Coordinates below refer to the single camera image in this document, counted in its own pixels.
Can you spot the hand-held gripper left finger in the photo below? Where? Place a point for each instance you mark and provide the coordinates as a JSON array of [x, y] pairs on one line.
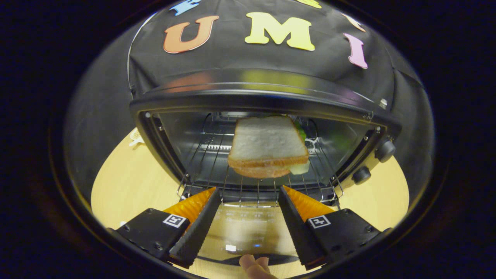
[[197, 232]]

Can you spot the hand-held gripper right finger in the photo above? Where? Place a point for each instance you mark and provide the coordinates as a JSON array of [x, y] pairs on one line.
[[300, 232]]

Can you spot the white bread sandwich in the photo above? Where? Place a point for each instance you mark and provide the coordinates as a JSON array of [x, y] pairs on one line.
[[267, 139]]

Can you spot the black toaster oven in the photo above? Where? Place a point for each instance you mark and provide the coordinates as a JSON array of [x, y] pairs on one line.
[[252, 97]]

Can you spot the black backdrop cloth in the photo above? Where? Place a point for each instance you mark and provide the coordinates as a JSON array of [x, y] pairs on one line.
[[240, 58]]

